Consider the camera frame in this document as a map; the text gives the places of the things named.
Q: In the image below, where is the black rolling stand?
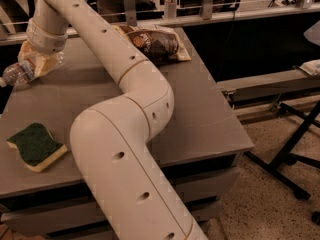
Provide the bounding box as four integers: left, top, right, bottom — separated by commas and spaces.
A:
243, 100, 320, 225

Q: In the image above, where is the seated person in background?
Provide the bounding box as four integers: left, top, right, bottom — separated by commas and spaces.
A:
96, 0, 154, 23

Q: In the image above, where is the clear plastic water bottle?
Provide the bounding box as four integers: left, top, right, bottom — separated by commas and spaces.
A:
0, 50, 66, 89

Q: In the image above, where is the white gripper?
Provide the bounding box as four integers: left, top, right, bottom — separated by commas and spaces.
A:
18, 19, 67, 77

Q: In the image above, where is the green yellow sponge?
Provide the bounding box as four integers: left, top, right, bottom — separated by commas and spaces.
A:
6, 123, 68, 173

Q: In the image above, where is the upright water bottle background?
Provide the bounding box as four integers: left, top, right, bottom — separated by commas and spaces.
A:
164, 0, 177, 20

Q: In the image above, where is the brown bread bag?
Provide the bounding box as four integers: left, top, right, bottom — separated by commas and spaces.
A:
114, 24, 191, 64

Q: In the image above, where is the grey drawer cabinet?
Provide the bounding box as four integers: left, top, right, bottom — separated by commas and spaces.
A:
1, 39, 252, 240

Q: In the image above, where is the grey metal railing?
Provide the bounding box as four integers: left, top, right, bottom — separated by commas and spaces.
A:
1, 0, 320, 36

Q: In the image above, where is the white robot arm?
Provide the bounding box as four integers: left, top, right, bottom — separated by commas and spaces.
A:
27, 0, 208, 240

